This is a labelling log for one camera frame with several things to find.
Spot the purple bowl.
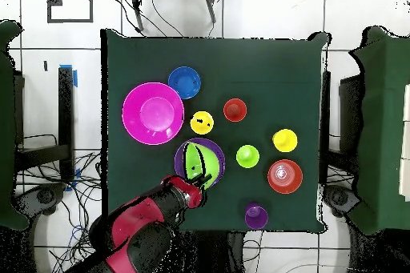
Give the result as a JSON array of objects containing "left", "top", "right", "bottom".
[{"left": 173, "top": 137, "right": 226, "bottom": 189}]

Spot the black metal stand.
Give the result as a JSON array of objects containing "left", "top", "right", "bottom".
[{"left": 14, "top": 66, "right": 76, "bottom": 184}]

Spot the orange cup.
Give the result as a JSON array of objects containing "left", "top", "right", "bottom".
[{"left": 223, "top": 98, "right": 248, "bottom": 123}]

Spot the orange bowl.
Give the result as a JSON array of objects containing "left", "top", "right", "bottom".
[{"left": 267, "top": 159, "right": 304, "bottom": 195}]

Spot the grey robot pedestal leg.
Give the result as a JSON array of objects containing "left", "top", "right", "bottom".
[
  {"left": 14, "top": 183, "right": 66, "bottom": 218},
  {"left": 321, "top": 186, "right": 361, "bottom": 219}
]

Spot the pink bowl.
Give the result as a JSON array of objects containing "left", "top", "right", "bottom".
[{"left": 122, "top": 82, "right": 186, "bottom": 146}]

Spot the blue bowl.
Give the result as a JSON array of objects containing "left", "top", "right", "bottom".
[{"left": 167, "top": 66, "right": 202, "bottom": 100}]

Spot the neighbouring green-clothed table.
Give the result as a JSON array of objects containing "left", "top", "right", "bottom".
[
  {"left": 347, "top": 25, "right": 410, "bottom": 235},
  {"left": 0, "top": 19, "right": 31, "bottom": 232}
]

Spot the blue tape strip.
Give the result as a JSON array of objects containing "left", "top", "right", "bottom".
[{"left": 58, "top": 63, "right": 78, "bottom": 88}]

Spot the dark green tablecloth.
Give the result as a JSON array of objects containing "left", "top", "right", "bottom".
[{"left": 99, "top": 28, "right": 331, "bottom": 234}]

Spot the purple cup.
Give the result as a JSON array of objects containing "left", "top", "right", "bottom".
[{"left": 244, "top": 202, "right": 269, "bottom": 231}]

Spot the yellow ribbed cup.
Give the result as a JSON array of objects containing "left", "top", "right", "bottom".
[{"left": 189, "top": 110, "right": 215, "bottom": 135}]

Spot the green cup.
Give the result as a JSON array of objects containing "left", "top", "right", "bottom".
[{"left": 235, "top": 144, "right": 261, "bottom": 169}]

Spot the tall yellow cup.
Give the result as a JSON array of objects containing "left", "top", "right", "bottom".
[{"left": 271, "top": 128, "right": 299, "bottom": 154}]

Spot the green bowl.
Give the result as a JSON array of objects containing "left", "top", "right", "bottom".
[{"left": 183, "top": 142, "right": 221, "bottom": 191}]

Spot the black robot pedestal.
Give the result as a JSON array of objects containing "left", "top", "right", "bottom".
[{"left": 191, "top": 231, "right": 246, "bottom": 273}]

